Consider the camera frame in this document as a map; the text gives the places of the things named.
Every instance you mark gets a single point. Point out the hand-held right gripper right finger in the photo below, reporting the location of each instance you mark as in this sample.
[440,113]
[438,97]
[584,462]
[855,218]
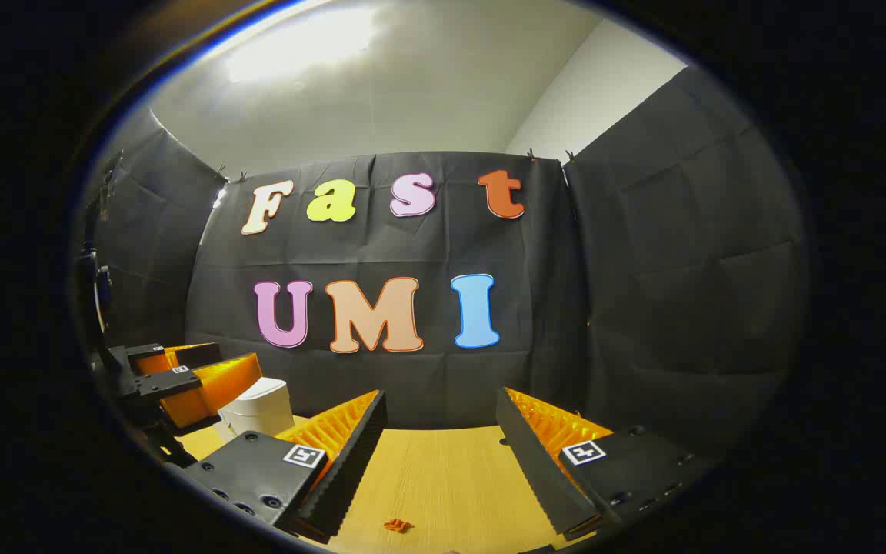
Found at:
[539,469]

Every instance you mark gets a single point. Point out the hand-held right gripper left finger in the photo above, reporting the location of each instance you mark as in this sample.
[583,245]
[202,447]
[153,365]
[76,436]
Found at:
[351,462]

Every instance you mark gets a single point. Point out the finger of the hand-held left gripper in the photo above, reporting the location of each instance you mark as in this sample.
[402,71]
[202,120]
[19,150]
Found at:
[181,354]
[212,385]

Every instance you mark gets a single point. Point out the white desktop garbage bin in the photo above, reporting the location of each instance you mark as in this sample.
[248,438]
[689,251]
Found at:
[262,408]

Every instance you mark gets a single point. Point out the orange paper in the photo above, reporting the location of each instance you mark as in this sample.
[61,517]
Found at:
[398,525]

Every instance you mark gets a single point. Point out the wooden desktop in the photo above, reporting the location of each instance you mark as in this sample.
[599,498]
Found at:
[443,477]

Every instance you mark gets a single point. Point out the black backdrop cloth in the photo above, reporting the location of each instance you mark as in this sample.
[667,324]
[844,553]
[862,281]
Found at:
[643,269]

